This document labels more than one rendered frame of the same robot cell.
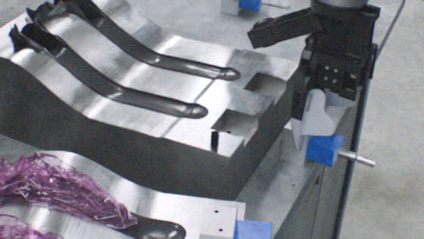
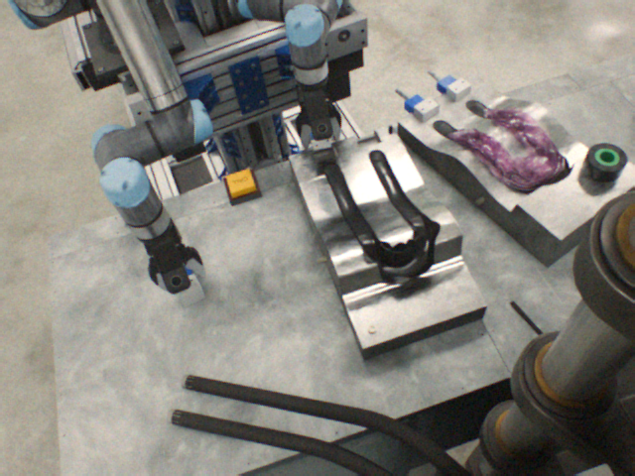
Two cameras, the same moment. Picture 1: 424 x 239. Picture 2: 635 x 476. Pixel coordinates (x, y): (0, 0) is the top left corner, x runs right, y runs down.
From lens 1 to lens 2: 1.61 m
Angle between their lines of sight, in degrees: 78
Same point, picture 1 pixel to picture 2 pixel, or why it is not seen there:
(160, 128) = (401, 157)
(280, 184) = not seen: hidden behind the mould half
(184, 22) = (241, 301)
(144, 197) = (435, 144)
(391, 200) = not seen: hidden behind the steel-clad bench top
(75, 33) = (391, 225)
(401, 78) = not seen: outside the picture
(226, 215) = (421, 105)
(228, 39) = (241, 262)
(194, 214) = (422, 127)
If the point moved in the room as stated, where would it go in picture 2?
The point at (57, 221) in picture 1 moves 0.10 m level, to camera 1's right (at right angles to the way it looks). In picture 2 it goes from (490, 130) to (458, 108)
